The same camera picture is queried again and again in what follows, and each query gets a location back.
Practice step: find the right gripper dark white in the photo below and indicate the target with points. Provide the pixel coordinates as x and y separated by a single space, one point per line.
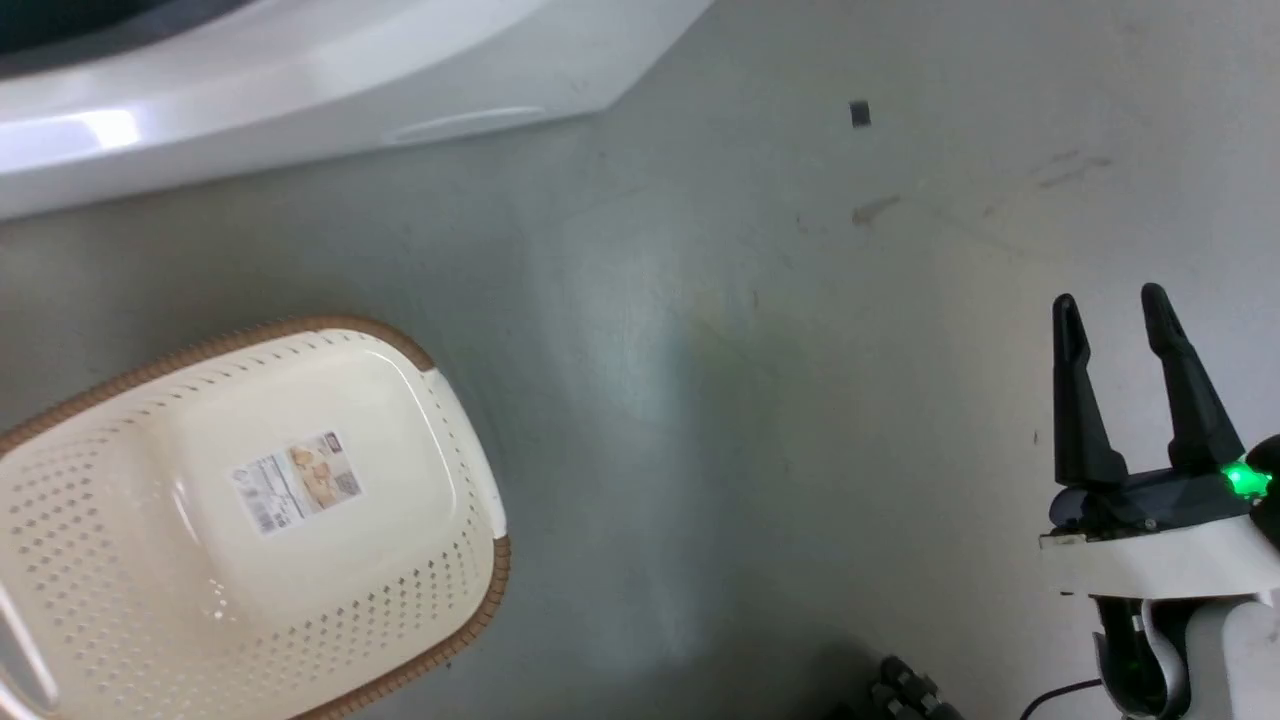
1170 545

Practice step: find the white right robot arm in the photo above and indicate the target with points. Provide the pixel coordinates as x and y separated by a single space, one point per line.
1225 660

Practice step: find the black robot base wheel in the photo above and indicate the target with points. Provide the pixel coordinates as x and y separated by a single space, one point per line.
905 692

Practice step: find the white washing machine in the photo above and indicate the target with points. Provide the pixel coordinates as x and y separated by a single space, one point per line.
330 90

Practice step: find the cream perforated laundry basket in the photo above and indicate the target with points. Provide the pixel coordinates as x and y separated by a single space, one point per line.
120 560

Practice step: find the small black floor tape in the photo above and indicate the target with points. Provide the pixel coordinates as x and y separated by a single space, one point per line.
860 114

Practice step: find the printed barcode label sticker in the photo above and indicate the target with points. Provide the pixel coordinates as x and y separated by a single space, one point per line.
298 482

